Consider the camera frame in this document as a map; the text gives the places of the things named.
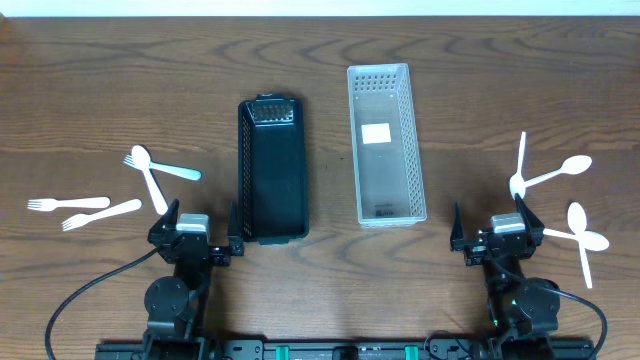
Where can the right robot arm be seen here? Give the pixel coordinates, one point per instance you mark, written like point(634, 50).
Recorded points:
point(524, 310)

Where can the white spoon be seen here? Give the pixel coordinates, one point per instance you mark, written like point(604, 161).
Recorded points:
point(142, 160)
point(517, 182)

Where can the white fork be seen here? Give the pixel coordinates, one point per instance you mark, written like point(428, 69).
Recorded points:
point(80, 220)
point(50, 204)

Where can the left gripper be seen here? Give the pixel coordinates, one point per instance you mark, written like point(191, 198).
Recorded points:
point(195, 250)

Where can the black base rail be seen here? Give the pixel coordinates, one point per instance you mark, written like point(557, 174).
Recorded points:
point(432, 348)

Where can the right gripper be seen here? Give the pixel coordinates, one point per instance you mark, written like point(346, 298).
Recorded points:
point(537, 226)

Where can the white spoon vertical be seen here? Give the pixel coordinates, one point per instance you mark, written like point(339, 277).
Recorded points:
point(577, 222)

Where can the white spoon angled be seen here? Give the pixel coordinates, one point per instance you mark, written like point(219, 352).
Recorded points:
point(571, 166)

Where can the clear perforated plastic basket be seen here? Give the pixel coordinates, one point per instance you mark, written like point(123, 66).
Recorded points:
point(389, 185)

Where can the white spoon horizontal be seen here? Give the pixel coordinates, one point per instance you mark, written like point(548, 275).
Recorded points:
point(589, 240)

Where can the mint green plastic fork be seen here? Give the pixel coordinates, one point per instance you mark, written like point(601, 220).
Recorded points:
point(186, 173)

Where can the white label sticker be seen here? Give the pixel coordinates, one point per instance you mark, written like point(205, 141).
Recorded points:
point(376, 133)

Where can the black perforated plastic basket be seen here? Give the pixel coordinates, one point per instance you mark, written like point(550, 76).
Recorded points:
point(273, 200)

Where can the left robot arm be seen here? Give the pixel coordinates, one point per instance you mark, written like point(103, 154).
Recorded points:
point(176, 304)

